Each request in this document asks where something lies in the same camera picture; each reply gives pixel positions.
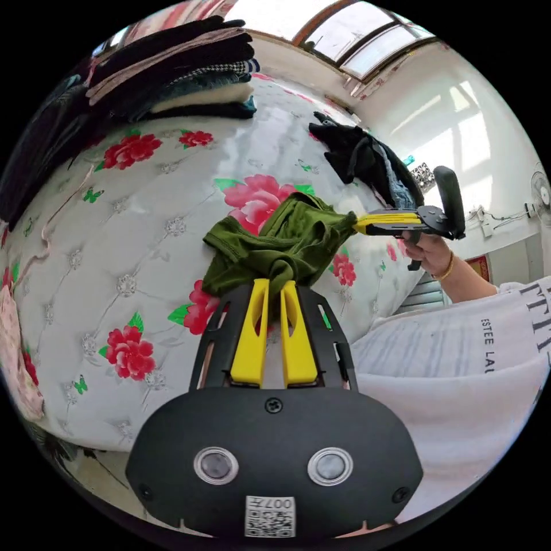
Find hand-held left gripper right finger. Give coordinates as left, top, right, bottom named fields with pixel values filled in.
left=280, top=280, right=320, bottom=386

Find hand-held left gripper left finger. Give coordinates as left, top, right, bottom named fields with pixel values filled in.
left=230, top=278, right=270, bottom=387

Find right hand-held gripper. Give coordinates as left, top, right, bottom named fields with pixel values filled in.
left=354, top=205, right=468, bottom=273

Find green vest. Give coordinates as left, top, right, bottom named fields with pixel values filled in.
left=201, top=192, right=359, bottom=298

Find person's right forearm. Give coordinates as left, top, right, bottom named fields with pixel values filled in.
left=432, top=253, right=501, bottom=305

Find person's right hand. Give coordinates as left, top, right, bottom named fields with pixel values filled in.
left=397, top=234, right=453, bottom=277

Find heap of dark clothes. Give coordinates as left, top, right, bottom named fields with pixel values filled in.
left=308, top=111, right=428, bottom=212

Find white fan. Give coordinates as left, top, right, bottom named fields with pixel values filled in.
left=522, top=162, right=551, bottom=227

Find person's body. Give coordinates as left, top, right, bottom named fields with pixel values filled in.
left=348, top=275, right=551, bottom=522

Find window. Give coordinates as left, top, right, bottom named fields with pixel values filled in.
left=292, top=0, right=441, bottom=83

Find pink garment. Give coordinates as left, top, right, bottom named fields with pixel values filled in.
left=0, top=163, right=95, bottom=422

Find pile of clothes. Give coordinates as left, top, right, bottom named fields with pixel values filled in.
left=85, top=15, right=262, bottom=122

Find black garment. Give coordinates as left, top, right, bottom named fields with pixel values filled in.
left=0, top=73, right=109, bottom=231

